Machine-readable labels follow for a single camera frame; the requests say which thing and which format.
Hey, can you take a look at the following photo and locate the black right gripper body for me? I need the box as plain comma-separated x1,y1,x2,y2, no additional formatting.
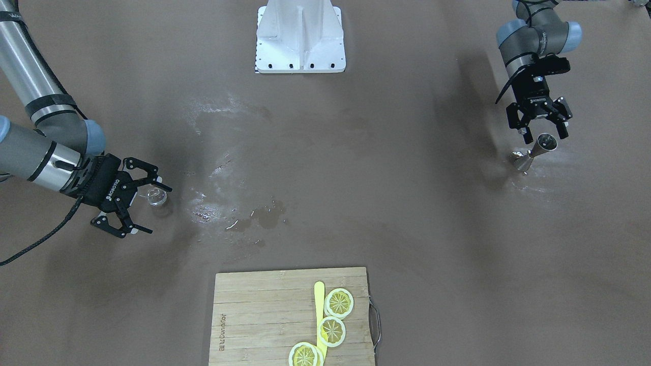
61,155,137,213

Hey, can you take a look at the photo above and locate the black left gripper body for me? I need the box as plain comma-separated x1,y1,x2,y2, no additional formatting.
512,55,571,114

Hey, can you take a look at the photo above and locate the clear glass measuring cup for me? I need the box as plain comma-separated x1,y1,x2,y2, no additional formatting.
145,187,168,207

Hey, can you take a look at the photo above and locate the steel double jigger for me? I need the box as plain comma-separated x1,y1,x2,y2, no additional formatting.
511,134,558,174

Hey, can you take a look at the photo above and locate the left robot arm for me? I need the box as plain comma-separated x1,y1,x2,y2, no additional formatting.
496,1,583,144

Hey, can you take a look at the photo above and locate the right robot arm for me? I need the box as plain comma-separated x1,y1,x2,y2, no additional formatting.
1,1,172,238

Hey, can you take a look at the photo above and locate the bamboo cutting board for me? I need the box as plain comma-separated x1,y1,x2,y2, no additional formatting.
209,267,376,365

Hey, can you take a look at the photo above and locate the yellow plastic knife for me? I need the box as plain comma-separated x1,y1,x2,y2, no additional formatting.
314,281,328,365

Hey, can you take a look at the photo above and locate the upper lemon slice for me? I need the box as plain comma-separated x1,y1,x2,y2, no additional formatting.
324,288,355,320

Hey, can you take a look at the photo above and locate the lemon slice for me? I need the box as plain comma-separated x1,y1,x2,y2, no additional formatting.
287,342,324,366
317,317,347,348
324,288,355,320

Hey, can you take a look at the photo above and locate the lower lemon slice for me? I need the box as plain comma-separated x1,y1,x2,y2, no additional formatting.
287,342,324,366

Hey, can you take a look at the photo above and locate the middle lemon slice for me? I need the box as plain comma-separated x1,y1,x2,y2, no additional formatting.
317,317,347,348

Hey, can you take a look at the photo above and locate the black braided cable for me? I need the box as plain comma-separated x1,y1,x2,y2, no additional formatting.
0,196,84,267

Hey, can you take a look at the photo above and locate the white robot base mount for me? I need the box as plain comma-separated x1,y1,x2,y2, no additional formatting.
254,1,346,74

